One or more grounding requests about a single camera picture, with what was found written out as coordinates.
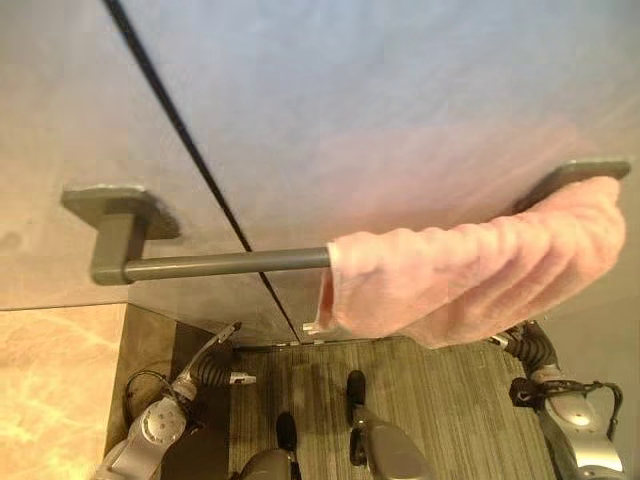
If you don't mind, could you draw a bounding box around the robot leg silver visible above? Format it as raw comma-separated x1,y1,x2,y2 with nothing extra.
238,446,302,480
348,403,437,480

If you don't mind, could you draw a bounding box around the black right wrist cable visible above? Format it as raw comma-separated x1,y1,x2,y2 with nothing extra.
573,380,626,444

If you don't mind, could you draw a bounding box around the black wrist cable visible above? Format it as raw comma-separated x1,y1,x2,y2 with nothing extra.
123,368,175,419
573,380,626,444

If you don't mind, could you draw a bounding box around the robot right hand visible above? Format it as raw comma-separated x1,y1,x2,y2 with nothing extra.
487,323,560,373

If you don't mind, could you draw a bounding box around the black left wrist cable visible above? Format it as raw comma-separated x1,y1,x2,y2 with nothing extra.
123,368,175,419

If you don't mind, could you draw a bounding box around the robot right leg silver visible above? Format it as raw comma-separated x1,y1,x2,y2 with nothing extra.
348,403,437,480

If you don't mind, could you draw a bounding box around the robot right foot dark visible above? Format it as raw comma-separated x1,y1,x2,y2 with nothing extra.
345,369,367,407

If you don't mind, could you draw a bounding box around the grey wall towel bar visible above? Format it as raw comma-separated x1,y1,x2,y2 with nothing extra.
60,159,633,288

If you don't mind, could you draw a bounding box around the robot left leg silver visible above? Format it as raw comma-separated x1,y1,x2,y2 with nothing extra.
238,446,302,480

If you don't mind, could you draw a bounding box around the dark brown vanity cabinet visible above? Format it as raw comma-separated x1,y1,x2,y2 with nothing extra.
102,302,241,480

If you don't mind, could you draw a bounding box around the robot left foot dark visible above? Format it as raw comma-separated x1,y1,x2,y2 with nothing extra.
275,411,300,452

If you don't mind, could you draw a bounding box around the pink towel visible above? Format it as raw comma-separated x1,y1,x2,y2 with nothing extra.
315,175,628,351

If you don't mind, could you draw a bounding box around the robot foot dark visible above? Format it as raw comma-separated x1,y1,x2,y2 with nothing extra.
275,411,300,452
345,369,367,407

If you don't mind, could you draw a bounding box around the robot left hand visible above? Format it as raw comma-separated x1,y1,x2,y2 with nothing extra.
182,321,258,390

